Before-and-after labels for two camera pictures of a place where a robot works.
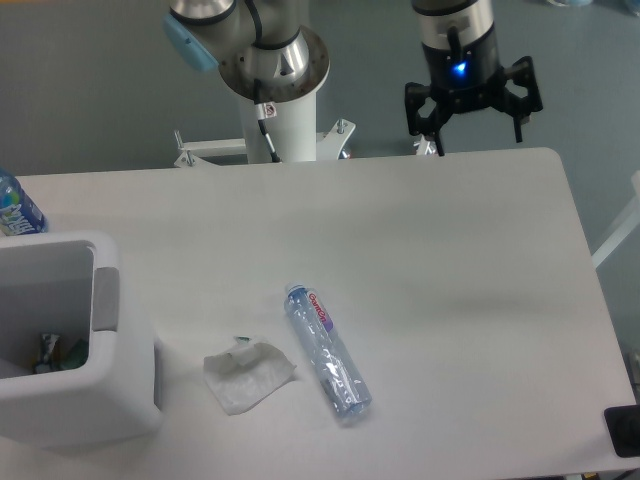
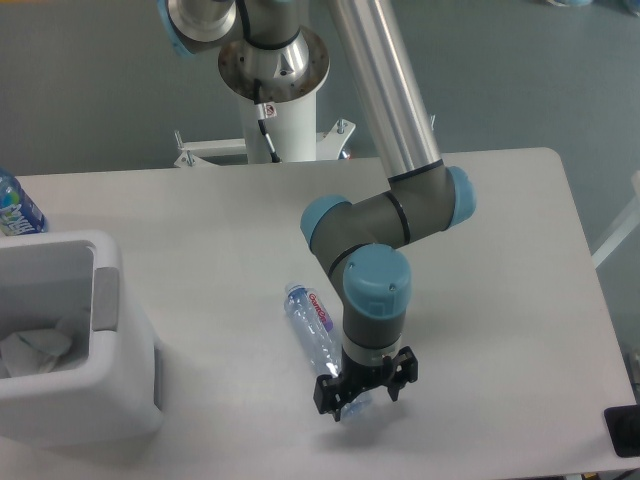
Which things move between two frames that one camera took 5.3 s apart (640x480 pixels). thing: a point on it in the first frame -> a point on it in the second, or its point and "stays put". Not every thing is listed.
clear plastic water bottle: (339, 371) stays put
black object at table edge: (623, 425) stays put
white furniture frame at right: (629, 223) stays put
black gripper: (468, 80) -> (331, 394)
